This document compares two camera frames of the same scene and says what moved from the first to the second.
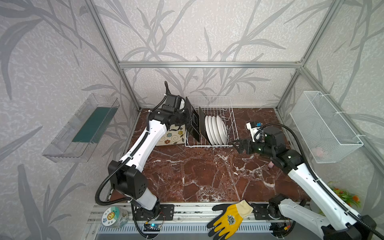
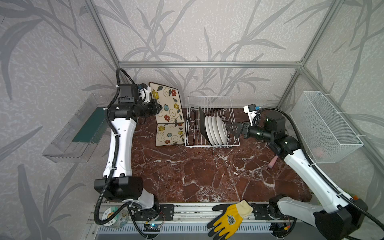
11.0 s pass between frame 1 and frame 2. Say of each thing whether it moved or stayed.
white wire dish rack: stayed
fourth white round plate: stayed
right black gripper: moved
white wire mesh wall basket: stayed
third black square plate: stayed
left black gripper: moved
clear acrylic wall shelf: stayed
